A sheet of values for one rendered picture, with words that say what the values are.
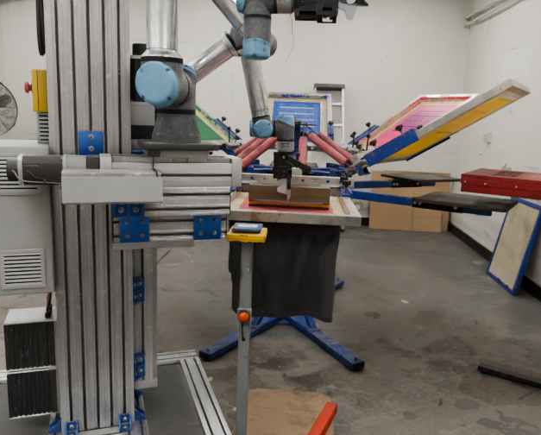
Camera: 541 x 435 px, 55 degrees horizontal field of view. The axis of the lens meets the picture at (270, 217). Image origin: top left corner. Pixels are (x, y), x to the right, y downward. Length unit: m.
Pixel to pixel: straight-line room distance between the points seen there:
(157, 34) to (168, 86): 0.14
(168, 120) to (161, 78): 0.19
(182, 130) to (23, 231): 0.59
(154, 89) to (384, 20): 5.53
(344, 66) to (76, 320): 5.36
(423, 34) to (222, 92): 2.55
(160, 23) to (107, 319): 1.00
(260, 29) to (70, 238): 0.91
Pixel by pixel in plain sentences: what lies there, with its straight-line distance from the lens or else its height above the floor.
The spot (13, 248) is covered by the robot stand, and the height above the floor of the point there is 0.92.
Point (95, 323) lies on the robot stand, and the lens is 1.93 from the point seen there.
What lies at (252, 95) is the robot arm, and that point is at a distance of 2.10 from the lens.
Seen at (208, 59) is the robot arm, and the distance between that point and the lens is 2.23.
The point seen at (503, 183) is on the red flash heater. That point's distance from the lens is 2.72.
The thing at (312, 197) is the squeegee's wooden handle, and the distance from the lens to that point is 2.27.
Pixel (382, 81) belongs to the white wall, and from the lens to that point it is 6.75.
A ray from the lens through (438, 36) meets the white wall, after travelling 6.92.
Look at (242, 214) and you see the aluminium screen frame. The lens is 1.98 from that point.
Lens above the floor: 1.35
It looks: 11 degrees down
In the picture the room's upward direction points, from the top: 2 degrees clockwise
